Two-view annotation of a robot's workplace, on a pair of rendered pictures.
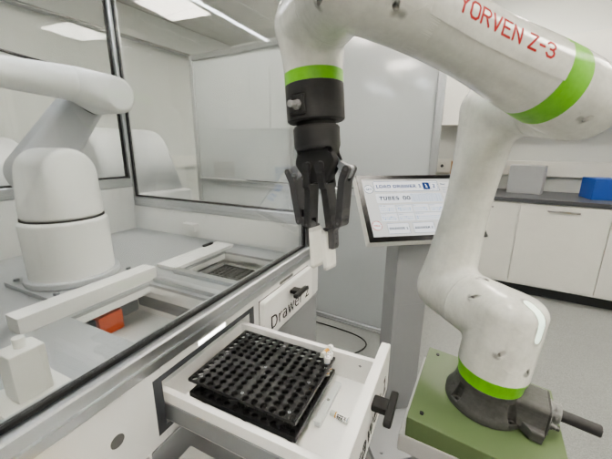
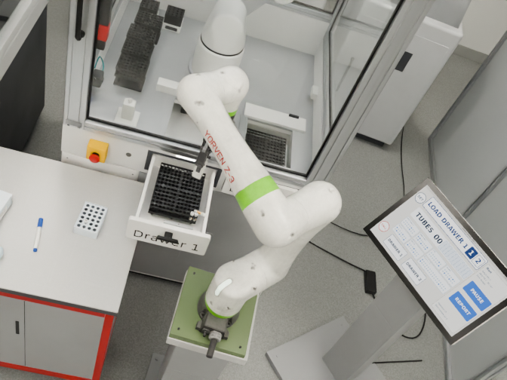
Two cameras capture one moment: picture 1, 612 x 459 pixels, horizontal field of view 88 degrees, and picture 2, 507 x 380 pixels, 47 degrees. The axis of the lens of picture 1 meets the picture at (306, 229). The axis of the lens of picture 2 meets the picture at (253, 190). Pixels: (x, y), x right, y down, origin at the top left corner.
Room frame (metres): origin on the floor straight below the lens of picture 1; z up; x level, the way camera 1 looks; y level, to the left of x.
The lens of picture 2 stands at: (-0.16, -1.17, 2.55)
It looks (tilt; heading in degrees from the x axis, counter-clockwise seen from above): 47 degrees down; 51
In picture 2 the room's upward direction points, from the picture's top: 24 degrees clockwise
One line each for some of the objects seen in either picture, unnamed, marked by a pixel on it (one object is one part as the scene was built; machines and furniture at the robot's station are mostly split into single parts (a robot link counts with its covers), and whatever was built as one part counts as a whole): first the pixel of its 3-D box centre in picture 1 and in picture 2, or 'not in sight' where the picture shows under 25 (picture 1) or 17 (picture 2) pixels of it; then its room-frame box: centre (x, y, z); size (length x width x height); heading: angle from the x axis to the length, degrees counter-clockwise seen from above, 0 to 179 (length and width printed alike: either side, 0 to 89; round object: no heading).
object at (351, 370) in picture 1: (261, 382); (177, 193); (0.52, 0.08, 0.86); 0.40 x 0.26 x 0.06; 64
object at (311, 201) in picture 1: (311, 196); not in sight; (0.53, -0.01, 1.23); 0.04 x 0.01 x 0.11; 142
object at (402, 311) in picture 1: (406, 324); (373, 328); (1.32, -0.48, 0.51); 0.50 x 0.45 x 1.02; 11
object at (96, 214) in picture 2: not in sight; (90, 219); (0.21, 0.07, 0.78); 0.12 x 0.08 x 0.04; 61
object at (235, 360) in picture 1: (265, 381); (176, 194); (0.52, 0.08, 0.87); 0.22 x 0.18 x 0.06; 64
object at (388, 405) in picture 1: (383, 405); (167, 237); (0.42, -0.13, 0.91); 0.07 x 0.04 x 0.01; 154
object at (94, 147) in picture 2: not in sight; (96, 151); (0.27, 0.31, 0.88); 0.07 x 0.05 x 0.07; 154
